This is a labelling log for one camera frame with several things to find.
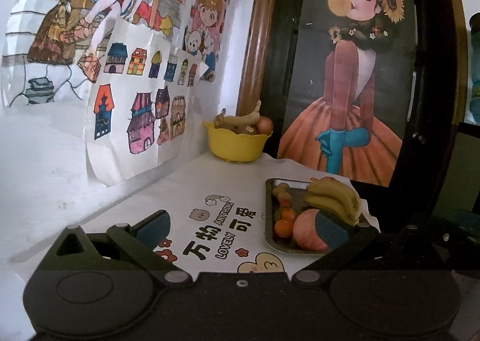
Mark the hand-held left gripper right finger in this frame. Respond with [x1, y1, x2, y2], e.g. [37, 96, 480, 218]
[292, 210, 443, 286]

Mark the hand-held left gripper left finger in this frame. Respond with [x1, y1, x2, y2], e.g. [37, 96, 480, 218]
[41, 210, 194, 287]

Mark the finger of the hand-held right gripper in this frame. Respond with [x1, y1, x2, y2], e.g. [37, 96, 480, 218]
[415, 215, 457, 254]

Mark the yellow banana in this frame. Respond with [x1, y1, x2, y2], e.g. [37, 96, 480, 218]
[303, 193, 361, 228]
[305, 178, 361, 216]

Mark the large pink apple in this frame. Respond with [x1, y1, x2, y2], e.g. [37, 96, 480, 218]
[292, 208, 332, 252]

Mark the metal tray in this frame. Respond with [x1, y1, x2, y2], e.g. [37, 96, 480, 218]
[265, 177, 372, 255]

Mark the houses drawing paper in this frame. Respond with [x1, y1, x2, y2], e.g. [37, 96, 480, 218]
[83, 19, 211, 188]

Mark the yellow plastic bowl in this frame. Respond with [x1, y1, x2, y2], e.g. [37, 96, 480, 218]
[203, 121, 274, 162]

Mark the red-brown round fruit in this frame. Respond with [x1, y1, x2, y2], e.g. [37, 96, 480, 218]
[256, 116, 274, 135]

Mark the brown banana with sticker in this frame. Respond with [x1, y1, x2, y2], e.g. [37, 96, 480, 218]
[229, 123, 259, 136]

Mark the spotted banana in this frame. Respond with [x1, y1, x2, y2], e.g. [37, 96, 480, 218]
[214, 100, 262, 128]

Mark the girl in dress poster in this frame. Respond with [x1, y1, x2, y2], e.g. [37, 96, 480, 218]
[277, 0, 418, 188]

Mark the girl with bear drawing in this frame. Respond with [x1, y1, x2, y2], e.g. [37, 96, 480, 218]
[185, 0, 235, 83]

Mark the coloured figures drawing paper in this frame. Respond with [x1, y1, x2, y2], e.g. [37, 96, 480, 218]
[0, 0, 190, 107]

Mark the dark wooden door frame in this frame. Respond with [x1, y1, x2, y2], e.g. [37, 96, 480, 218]
[390, 0, 467, 237]

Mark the brown wooden frame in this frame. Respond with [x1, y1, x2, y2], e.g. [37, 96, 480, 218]
[236, 0, 282, 121]

